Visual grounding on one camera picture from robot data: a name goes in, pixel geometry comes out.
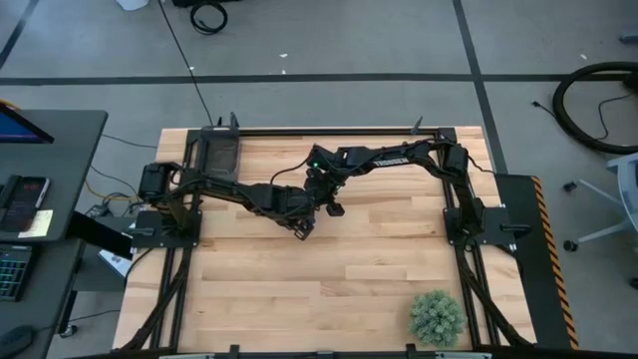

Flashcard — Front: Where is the black computer mouse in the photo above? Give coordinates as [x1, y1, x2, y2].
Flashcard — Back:
[0, 324, 35, 358]

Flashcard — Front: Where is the black smartphone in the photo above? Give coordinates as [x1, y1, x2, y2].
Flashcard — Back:
[0, 175, 51, 233]

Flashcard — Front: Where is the black keyboard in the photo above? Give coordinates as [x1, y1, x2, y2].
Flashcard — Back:
[0, 244, 34, 303]

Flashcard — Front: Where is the black control box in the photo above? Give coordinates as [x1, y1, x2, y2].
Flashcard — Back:
[67, 211, 135, 260]

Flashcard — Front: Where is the yellow sticky note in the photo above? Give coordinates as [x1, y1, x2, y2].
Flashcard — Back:
[18, 208, 55, 239]

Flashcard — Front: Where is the thick black hose ring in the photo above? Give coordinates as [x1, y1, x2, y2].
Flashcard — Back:
[551, 60, 638, 156]

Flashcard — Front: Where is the green artificial plant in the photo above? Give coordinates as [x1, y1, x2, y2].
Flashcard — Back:
[408, 289, 469, 349]

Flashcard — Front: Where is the dark grey basket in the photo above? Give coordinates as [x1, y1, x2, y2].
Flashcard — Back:
[194, 125, 243, 181]

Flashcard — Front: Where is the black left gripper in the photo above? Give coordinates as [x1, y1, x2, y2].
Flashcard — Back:
[268, 182, 323, 242]

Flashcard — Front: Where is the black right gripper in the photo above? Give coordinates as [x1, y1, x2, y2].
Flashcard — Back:
[303, 143, 350, 218]

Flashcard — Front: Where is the coiled black floor cable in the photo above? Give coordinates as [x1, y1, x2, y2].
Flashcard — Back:
[188, 0, 229, 36]

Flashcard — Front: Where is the black office desk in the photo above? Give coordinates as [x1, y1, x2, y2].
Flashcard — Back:
[0, 238, 86, 359]
[0, 109, 110, 244]

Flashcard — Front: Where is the white booklet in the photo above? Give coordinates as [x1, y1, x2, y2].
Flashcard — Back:
[98, 248, 134, 278]

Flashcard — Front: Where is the black table frame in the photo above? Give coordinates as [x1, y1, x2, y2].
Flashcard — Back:
[119, 112, 535, 359]

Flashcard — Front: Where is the black mat with hazard stripe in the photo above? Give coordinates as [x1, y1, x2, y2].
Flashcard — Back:
[494, 173, 580, 350]

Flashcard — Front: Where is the monitor with blue screen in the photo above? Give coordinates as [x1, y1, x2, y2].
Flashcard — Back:
[0, 102, 55, 146]

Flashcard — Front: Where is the long black floor cable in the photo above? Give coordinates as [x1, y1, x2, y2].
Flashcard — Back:
[157, 0, 220, 127]

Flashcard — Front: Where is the white office chair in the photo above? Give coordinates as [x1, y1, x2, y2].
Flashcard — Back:
[562, 152, 638, 253]

